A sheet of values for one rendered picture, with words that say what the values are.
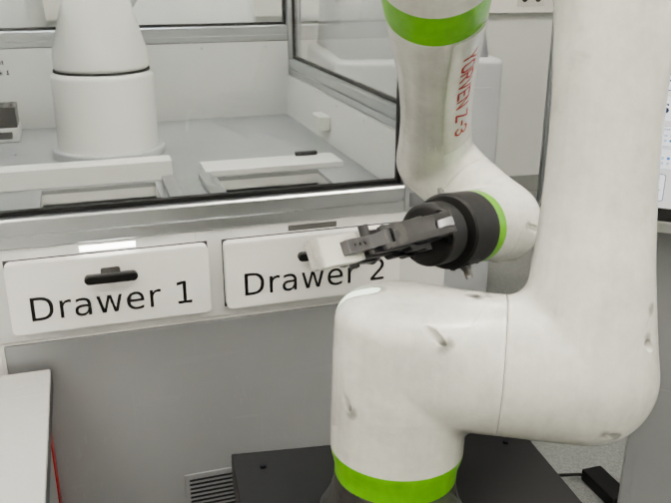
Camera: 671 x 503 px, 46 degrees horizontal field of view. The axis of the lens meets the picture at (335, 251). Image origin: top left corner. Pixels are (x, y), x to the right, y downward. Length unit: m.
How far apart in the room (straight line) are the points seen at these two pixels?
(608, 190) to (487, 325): 0.15
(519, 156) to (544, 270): 4.24
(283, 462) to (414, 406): 0.26
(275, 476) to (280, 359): 0.46
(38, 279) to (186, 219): 0.23
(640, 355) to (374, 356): 0.22
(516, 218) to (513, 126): 3.87
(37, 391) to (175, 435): 0.27
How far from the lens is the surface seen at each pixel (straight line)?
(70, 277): 1.22
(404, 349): 0.69
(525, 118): 4.91
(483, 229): 0.95
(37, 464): 1.06
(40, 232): 1.22
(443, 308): 0.71
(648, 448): 1.60
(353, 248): 0.79
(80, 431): 1.35
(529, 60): 4.86
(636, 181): 0.72
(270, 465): 0.93
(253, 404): 1.37
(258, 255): 1.24
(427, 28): 0.82
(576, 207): 0.71
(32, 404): 1.19
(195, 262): 1.22
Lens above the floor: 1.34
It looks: 20 degrees down
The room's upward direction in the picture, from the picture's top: straight up
